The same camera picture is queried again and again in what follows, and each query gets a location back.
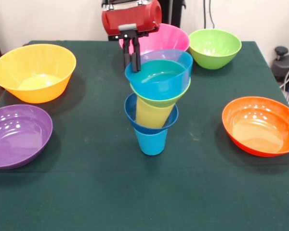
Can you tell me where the dark green tablecloth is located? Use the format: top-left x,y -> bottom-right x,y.
0,40 -> 289,231

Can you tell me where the light blue plastic cup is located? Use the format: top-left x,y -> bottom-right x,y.
134,127 -> 169,156

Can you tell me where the black round base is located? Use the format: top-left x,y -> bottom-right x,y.
272,53 -> 289,85

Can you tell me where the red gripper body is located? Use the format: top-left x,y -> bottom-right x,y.
101,0 -> 162,41

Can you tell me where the large pink plastic bowl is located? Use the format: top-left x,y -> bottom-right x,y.
118,23 -> 191,55

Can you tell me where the black knob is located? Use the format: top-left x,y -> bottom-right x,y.
274,46 -> 289,61

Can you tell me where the black wall cable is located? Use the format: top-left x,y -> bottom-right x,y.
200,0 -> 209,31
208,0 -> 216,31

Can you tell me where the translucent yellow plastic cup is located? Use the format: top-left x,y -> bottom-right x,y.
135,95 -> 178,128

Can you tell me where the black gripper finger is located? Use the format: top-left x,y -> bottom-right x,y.
130,36 -> 142,73
122,38 -> 133,73

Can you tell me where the small dark blue bowl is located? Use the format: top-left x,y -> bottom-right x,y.
124,93 -> 179,134

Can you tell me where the shallow purple plastic bowl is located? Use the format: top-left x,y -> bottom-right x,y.
0,104 -> 53,170

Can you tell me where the shallow orange plastic bowl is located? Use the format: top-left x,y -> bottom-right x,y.
222,96 -> 289,158

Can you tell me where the large yellow plastic bowl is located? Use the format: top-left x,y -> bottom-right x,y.
0,43 -> 77,104

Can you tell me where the small green plastic bowl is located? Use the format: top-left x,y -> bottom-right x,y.
130,78 -> 192,108

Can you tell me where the large green plastic bowl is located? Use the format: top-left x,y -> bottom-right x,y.
189,28 -> 242,70

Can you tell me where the translucent light blue bowl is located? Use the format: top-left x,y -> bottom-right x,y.
124,49 -> 194,101

